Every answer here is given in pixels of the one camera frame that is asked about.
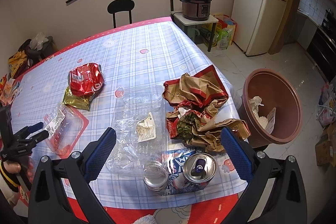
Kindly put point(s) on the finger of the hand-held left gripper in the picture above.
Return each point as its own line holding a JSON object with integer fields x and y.
{"x": 35, "y": 127}
{"x": 39, "y": 137}

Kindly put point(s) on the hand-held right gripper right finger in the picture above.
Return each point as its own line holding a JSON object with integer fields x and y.
{"x": 235, "y": 153}

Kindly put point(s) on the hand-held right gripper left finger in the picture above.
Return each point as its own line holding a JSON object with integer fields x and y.
{"x": 101, "y": 151}

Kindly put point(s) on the clear tray with red base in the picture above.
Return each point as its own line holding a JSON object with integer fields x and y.
{"x": 65, "y": 129}

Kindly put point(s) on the silver drink can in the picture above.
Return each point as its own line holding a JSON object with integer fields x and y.
{"x": 199, "y": 169}

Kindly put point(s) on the white textured pad packet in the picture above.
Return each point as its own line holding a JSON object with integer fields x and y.
{"x": 263, "y": 123}

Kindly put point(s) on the gold foil wrapper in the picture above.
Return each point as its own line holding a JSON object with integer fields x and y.
{"x": 76, "y": 102}

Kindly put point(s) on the white printed card packaging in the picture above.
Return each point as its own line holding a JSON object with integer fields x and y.
{"x": 271, "y": 120}

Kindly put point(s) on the white paper label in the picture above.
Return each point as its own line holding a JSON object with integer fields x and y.
{"x": 146, "y": 128}

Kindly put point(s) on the white plastic bag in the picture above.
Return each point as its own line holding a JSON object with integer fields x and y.
{"x": 255, "y": 104}

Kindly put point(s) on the dark green wrapper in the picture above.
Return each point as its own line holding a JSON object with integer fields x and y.
{"x": 189, "y": 125}

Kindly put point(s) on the blue white printed wrapper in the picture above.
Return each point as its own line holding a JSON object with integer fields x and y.
{"x": 176, "y": 161}

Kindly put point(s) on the small clear glass jar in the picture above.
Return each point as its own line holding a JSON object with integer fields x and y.
{"x": 155, "y": 176}

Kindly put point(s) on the large clear plastic clamshell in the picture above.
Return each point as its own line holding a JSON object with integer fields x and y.
{"x": 136, "y": 103}

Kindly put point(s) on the crushed red can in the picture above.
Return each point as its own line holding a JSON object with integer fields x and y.
{"x": 85, "y": 79}

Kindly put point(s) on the brown plastic bin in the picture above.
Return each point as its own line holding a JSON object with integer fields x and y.
{"x": 286, "y": 100}

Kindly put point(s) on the brown paper bag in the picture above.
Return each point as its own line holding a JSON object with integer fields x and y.
{"x": 194, "y": 90}

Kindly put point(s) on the person's left forearm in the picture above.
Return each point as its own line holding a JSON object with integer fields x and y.
{"x": 9, "y": 182}

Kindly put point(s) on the person's left hand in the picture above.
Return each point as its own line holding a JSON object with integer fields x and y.
{"x": 13, "y": 167}

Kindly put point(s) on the pile of colourful snack packets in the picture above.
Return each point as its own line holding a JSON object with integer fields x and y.
{"x": 9, "y": 90}

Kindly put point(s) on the yellow snack bag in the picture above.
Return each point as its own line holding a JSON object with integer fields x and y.
{"x": 18, "y": 64}

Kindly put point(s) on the black bag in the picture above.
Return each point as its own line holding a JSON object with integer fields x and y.
{"x": 42, "y": 52}

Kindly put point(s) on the white fluffy cloth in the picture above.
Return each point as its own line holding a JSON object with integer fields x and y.
{"x": 143, "y": 220}

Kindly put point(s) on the clear crumpled plastic bag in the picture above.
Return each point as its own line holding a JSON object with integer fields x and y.
{"x": 39, "y": 40}

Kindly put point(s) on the pile of plastic bags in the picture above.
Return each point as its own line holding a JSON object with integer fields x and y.
{"x": 326, "y": 108}

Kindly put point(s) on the plaid plastic table cover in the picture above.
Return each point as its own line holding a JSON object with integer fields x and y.
{"x": 136, "y": 56}

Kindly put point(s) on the cream refrigerator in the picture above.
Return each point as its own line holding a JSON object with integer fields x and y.
{"x": 265, "y": 22}

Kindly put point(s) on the black kitchen stove unit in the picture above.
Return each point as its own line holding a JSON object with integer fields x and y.
{"x": 324, "y": 50}

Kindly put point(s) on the white side table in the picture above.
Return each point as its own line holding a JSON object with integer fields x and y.
{"x": 191, "y": 22}

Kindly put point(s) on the grey kitchen counter cabinet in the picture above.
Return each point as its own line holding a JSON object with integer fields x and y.
{"x": 305, "y": 29}

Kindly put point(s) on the black chair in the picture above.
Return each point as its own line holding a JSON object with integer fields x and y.
{"x": 120, "y": 6}

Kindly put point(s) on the brown pressure cooker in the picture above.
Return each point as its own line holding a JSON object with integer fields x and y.
{"x": 195, "y": 7}

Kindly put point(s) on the wooden door frame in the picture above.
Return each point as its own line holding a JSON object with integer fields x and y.
{"x": 287, "y": 16}

